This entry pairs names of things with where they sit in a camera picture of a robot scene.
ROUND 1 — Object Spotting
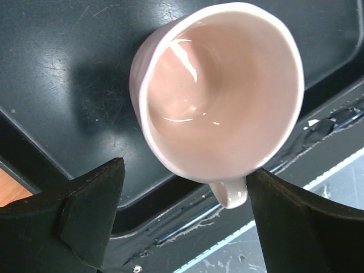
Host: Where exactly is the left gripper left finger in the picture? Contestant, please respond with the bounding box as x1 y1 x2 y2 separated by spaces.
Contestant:
1 158 125 272

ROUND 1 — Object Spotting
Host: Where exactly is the pink ceramic mug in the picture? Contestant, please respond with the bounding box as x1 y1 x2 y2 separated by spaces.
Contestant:
129 2 305 209

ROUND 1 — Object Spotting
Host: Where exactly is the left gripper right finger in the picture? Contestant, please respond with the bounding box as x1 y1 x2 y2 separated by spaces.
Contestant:
246 168 363 272

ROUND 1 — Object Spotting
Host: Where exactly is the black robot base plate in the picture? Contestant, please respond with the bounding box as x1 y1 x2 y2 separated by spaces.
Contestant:
101 82 363 272

